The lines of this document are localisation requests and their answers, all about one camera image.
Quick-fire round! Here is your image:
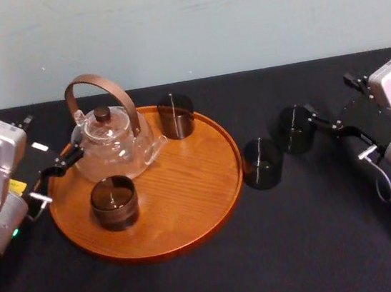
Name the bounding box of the glass teapot with brown handle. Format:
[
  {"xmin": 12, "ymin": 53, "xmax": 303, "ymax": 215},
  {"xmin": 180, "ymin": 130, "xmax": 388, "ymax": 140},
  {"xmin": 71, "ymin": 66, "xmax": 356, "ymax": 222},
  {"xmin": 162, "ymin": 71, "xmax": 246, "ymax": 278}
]
[{"xmin": 61, "ymin": 64, "xmax": 173, "ymax": 188}]

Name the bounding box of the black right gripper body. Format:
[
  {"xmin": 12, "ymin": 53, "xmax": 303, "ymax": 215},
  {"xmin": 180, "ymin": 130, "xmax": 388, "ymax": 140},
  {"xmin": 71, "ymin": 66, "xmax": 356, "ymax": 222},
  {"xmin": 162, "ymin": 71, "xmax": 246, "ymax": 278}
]
[{"xmin": 332, "ymin": 89, "xmax": 391, "ymax": 157}]

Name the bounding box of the dark smoked glass cup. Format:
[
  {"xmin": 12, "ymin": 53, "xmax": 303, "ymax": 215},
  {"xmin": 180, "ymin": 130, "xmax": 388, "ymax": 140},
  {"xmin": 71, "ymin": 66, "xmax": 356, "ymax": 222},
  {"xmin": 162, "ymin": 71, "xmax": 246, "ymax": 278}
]
[
  {"xmin": 155, "ymin": 90, "xmax": 199, "ymax": 142},
  {"xmin": 274, "ymin": 102, "xmax": 319, "ymax": 158},
  {"xmin": 239, "ymin": 135, "xmax": 288, "ymax": 193},
  {"xmin": 87, "ymin": 173, "xmax": 143, "ymax": 236}
]

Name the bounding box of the right gripper thin dark cable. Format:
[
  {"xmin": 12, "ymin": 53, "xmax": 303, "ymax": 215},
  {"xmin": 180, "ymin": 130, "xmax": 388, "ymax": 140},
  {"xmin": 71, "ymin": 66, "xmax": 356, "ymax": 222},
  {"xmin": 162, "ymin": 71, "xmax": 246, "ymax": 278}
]
[{"xmin": 357, "ymin": 145, "xmax": 391, "ymax": 207}]

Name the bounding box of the glass teapot lid, dark knob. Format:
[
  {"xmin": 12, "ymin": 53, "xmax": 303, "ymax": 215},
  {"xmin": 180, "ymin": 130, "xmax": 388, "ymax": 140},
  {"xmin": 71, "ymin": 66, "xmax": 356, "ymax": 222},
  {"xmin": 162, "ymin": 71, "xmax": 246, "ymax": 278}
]
[{"xmin": 83, "ymin": 103, "xmax": 133, "ymax": 142}]

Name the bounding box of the round brown wooden tray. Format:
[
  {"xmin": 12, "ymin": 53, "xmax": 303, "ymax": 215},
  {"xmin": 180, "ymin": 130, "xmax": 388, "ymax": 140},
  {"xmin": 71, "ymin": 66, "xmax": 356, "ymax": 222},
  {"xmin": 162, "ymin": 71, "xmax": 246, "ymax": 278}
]
[{"xmin": 37, "ymin": 94, "xmax": 254, "ymax": 277}]

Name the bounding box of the black table cloth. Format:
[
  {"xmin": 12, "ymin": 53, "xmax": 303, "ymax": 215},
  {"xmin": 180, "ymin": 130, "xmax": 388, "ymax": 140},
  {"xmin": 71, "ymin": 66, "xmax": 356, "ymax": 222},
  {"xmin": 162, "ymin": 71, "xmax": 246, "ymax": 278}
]
[{"xmin": 0, "ymin": 46, "xmax": 391, "ymax": 292}]

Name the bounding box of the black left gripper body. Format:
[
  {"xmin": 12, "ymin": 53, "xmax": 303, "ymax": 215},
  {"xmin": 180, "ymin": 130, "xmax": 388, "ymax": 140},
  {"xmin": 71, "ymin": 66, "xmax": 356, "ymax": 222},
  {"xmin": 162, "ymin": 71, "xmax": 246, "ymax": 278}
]
[{"xmin": 2, "ymin": 137, "xmax": 68, "ymax": 211}]

